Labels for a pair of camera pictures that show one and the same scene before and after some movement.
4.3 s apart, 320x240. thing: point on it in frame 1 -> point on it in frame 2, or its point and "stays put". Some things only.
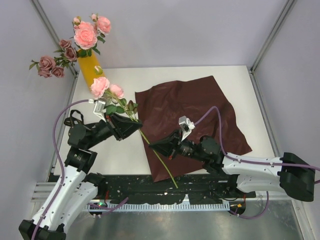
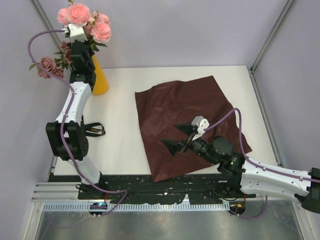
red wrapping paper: x=160 y=109 stays put
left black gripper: x=121 y=127 -> x=86 y=44
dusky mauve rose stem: x=48 y=66 stays put
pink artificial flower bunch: x=100 y=87 -> x=76 y=14
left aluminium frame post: x=47 y=19 stays put
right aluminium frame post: x=288 y=5 stays put
